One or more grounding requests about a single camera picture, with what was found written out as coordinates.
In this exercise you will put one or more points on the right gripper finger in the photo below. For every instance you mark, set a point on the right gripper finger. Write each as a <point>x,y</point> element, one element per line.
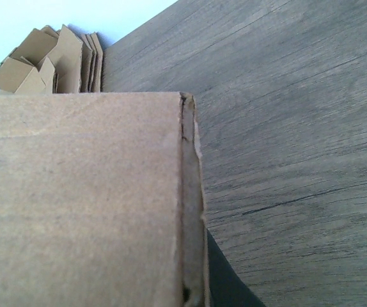
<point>226,288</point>

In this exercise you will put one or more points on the cardboard box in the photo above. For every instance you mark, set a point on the cardboard box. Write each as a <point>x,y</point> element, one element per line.
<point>101,201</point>

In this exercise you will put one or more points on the stack of flat cardboard boxes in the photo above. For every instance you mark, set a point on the stack of flat cardboard boxes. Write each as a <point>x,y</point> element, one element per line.
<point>51,62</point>

